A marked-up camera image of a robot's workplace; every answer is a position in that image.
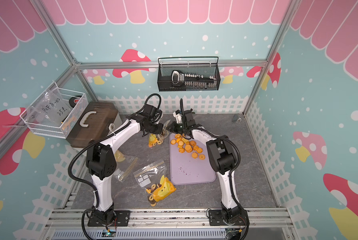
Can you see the ziploc bag with cookies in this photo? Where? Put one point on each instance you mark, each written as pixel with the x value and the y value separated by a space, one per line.
pixel 159 139
pixel 152 178
pixel 125 165

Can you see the white wire wall basket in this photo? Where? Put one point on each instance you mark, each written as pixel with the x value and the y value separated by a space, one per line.
pixel 38 125

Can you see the black mesh wall basket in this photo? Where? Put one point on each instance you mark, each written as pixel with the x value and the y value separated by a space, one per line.
pixel 206 66

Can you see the aluminium front rail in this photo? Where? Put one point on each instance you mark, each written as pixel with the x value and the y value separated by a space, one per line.
pixel 196 224

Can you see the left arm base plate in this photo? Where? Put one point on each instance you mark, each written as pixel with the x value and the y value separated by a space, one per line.
pixel 109 218

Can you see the rectangular yellow biscuit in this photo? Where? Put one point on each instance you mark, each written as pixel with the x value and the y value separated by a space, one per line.
pixel 185 140

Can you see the small clear object in corner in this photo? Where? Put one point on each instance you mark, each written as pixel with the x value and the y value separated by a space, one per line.
pixel 236 119

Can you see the socket wrench set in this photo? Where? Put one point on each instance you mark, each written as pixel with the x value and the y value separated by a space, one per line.
pixel 192 81

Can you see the brown lidded storage box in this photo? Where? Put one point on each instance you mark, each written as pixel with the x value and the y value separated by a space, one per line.
pixel 96 122

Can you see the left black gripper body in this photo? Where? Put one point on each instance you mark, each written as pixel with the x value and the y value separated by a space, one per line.
pixel 153 127

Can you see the clear labelled plastic bag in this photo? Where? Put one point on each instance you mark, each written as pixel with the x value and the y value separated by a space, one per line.
pixel 53 107

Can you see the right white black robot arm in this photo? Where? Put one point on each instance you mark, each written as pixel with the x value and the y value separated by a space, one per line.
pixel 224 158

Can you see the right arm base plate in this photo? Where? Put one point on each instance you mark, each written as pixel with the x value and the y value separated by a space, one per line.
pixel 218 217

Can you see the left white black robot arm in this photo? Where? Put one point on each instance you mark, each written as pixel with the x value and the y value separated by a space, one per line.
pixel 101 162

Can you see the black tape roll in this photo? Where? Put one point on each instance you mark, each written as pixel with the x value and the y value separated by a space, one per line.
pixel 73 101

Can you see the lilac plastic tray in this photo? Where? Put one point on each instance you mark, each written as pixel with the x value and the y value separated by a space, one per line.
pixel 186 170

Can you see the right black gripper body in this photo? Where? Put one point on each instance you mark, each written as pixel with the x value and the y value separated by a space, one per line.
pixel 179 128

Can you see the large round plain cookie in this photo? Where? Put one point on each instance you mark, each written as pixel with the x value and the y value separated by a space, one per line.
pixel 188 148

